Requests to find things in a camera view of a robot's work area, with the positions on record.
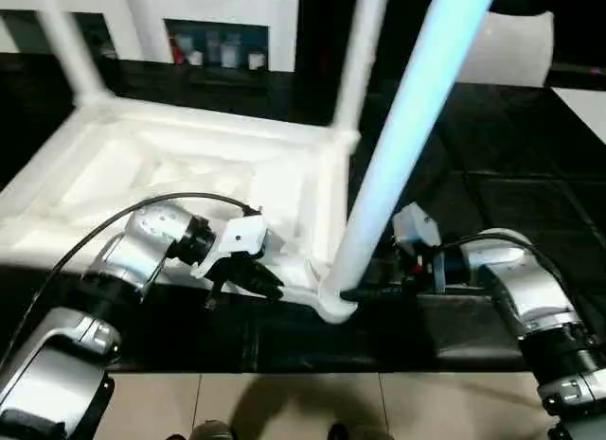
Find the white plastic table top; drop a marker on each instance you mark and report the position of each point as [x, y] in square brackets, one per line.
[189, 142]

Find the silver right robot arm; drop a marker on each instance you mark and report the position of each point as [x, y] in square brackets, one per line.
[535, 288]

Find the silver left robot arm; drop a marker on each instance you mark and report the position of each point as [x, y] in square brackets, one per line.
[147, 232]

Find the dark brown rounded object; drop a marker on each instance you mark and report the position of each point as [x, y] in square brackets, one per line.
[355, 433]
[213, 431]

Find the black work mat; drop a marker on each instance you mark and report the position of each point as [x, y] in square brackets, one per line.
[521, 151]

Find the white flat board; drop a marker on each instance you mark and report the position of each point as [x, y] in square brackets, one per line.
[587, 109]

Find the black cabinet with gold label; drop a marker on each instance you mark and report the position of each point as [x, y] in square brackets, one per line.
[322, 33]

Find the white cabinet with glass doors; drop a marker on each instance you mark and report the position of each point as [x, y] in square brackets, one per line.
[142, 14]

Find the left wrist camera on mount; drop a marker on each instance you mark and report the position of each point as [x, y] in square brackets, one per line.
[241, 234]

